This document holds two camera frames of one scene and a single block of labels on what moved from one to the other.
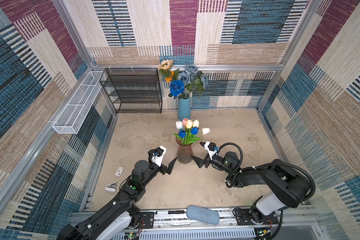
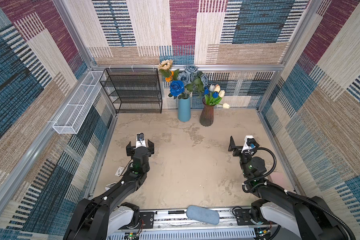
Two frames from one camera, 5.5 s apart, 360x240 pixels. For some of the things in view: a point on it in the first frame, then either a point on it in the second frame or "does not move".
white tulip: x=179 y=124 to x=211 y=88
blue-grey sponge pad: x=203 y=215 does not move
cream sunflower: x=165 y=66 does not move
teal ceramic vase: x=184 y=108 does not move
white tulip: x=196 y=123 to x=222 y=93
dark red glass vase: x=184 y=152 to x=207 y=117
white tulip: x=204 y=130 to x=225 y=105
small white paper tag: x=119 y=171 does not move
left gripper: x=162 y=170 to x=149 y=150
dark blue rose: x=176 y=87 does not move
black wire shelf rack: x=133 y=90 does not move
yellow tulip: x=189 y=125 to x=217 y=89
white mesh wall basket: x=69 y=121 does not move
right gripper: x=200 y=162 to x=237 y=150
